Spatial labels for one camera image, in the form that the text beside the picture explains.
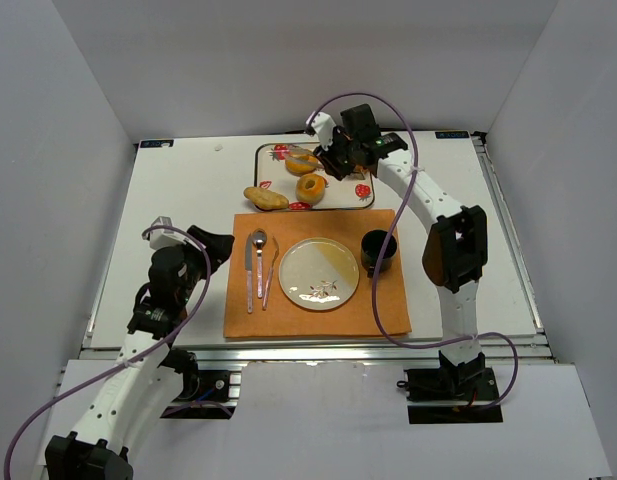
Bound ring donut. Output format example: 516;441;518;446
284;150;320;175
295;173;327;205

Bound metal tongs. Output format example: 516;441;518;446
285;144;369;181

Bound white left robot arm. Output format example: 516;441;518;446
44;217;235;479

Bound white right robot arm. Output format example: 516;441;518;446
306;104;488;400

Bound oval bread roll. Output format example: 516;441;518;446
243;187;289;211

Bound strawberry pattern tray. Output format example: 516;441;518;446
254;142;375;210

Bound dark green mug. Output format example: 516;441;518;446
360;230;398;278

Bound right blue label sticker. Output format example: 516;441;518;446
435;130;471;140

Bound blue label sticker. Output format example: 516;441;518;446
435;130;471;140
139;139;174;149

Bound white beige ceramic plate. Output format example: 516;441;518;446
279;237;360;311

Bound left blue label sticker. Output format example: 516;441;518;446
139;139;174;149

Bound orange placemat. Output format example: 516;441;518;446
224;209;395;339

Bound pink handled knife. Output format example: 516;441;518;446
244;234;253;314

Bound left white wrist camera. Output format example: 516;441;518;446
142;216;184;251

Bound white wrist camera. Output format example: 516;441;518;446
142;216;184;251
305;111;337;151

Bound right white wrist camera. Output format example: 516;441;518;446
305;111;337;151

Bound pink handled spoon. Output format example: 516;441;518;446
252;229;267;299

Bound pink handled fork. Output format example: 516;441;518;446
262;236;279;311

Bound aluminium frame rail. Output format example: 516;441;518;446
79;342;553;362

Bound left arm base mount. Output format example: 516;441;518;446
161;350;235;420

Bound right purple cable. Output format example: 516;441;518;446
310;92;519;409

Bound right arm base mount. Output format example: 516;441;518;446
396;368;503;425

